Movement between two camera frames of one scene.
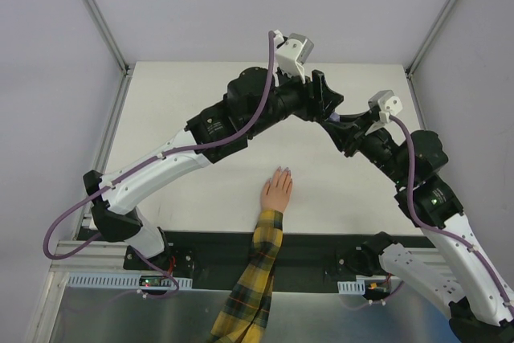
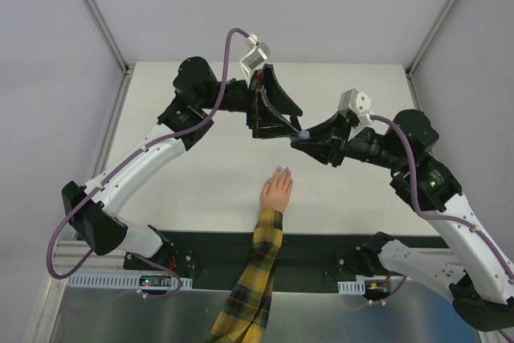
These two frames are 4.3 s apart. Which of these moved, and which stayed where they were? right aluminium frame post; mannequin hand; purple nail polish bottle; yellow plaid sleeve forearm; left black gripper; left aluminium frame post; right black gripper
Moved: purple nail polish bottle; right black gripper; left black gripper
Stayed: mannequin hand; left aluminium frame post; right aluminium frame post; yellow plaid sleeve forearm
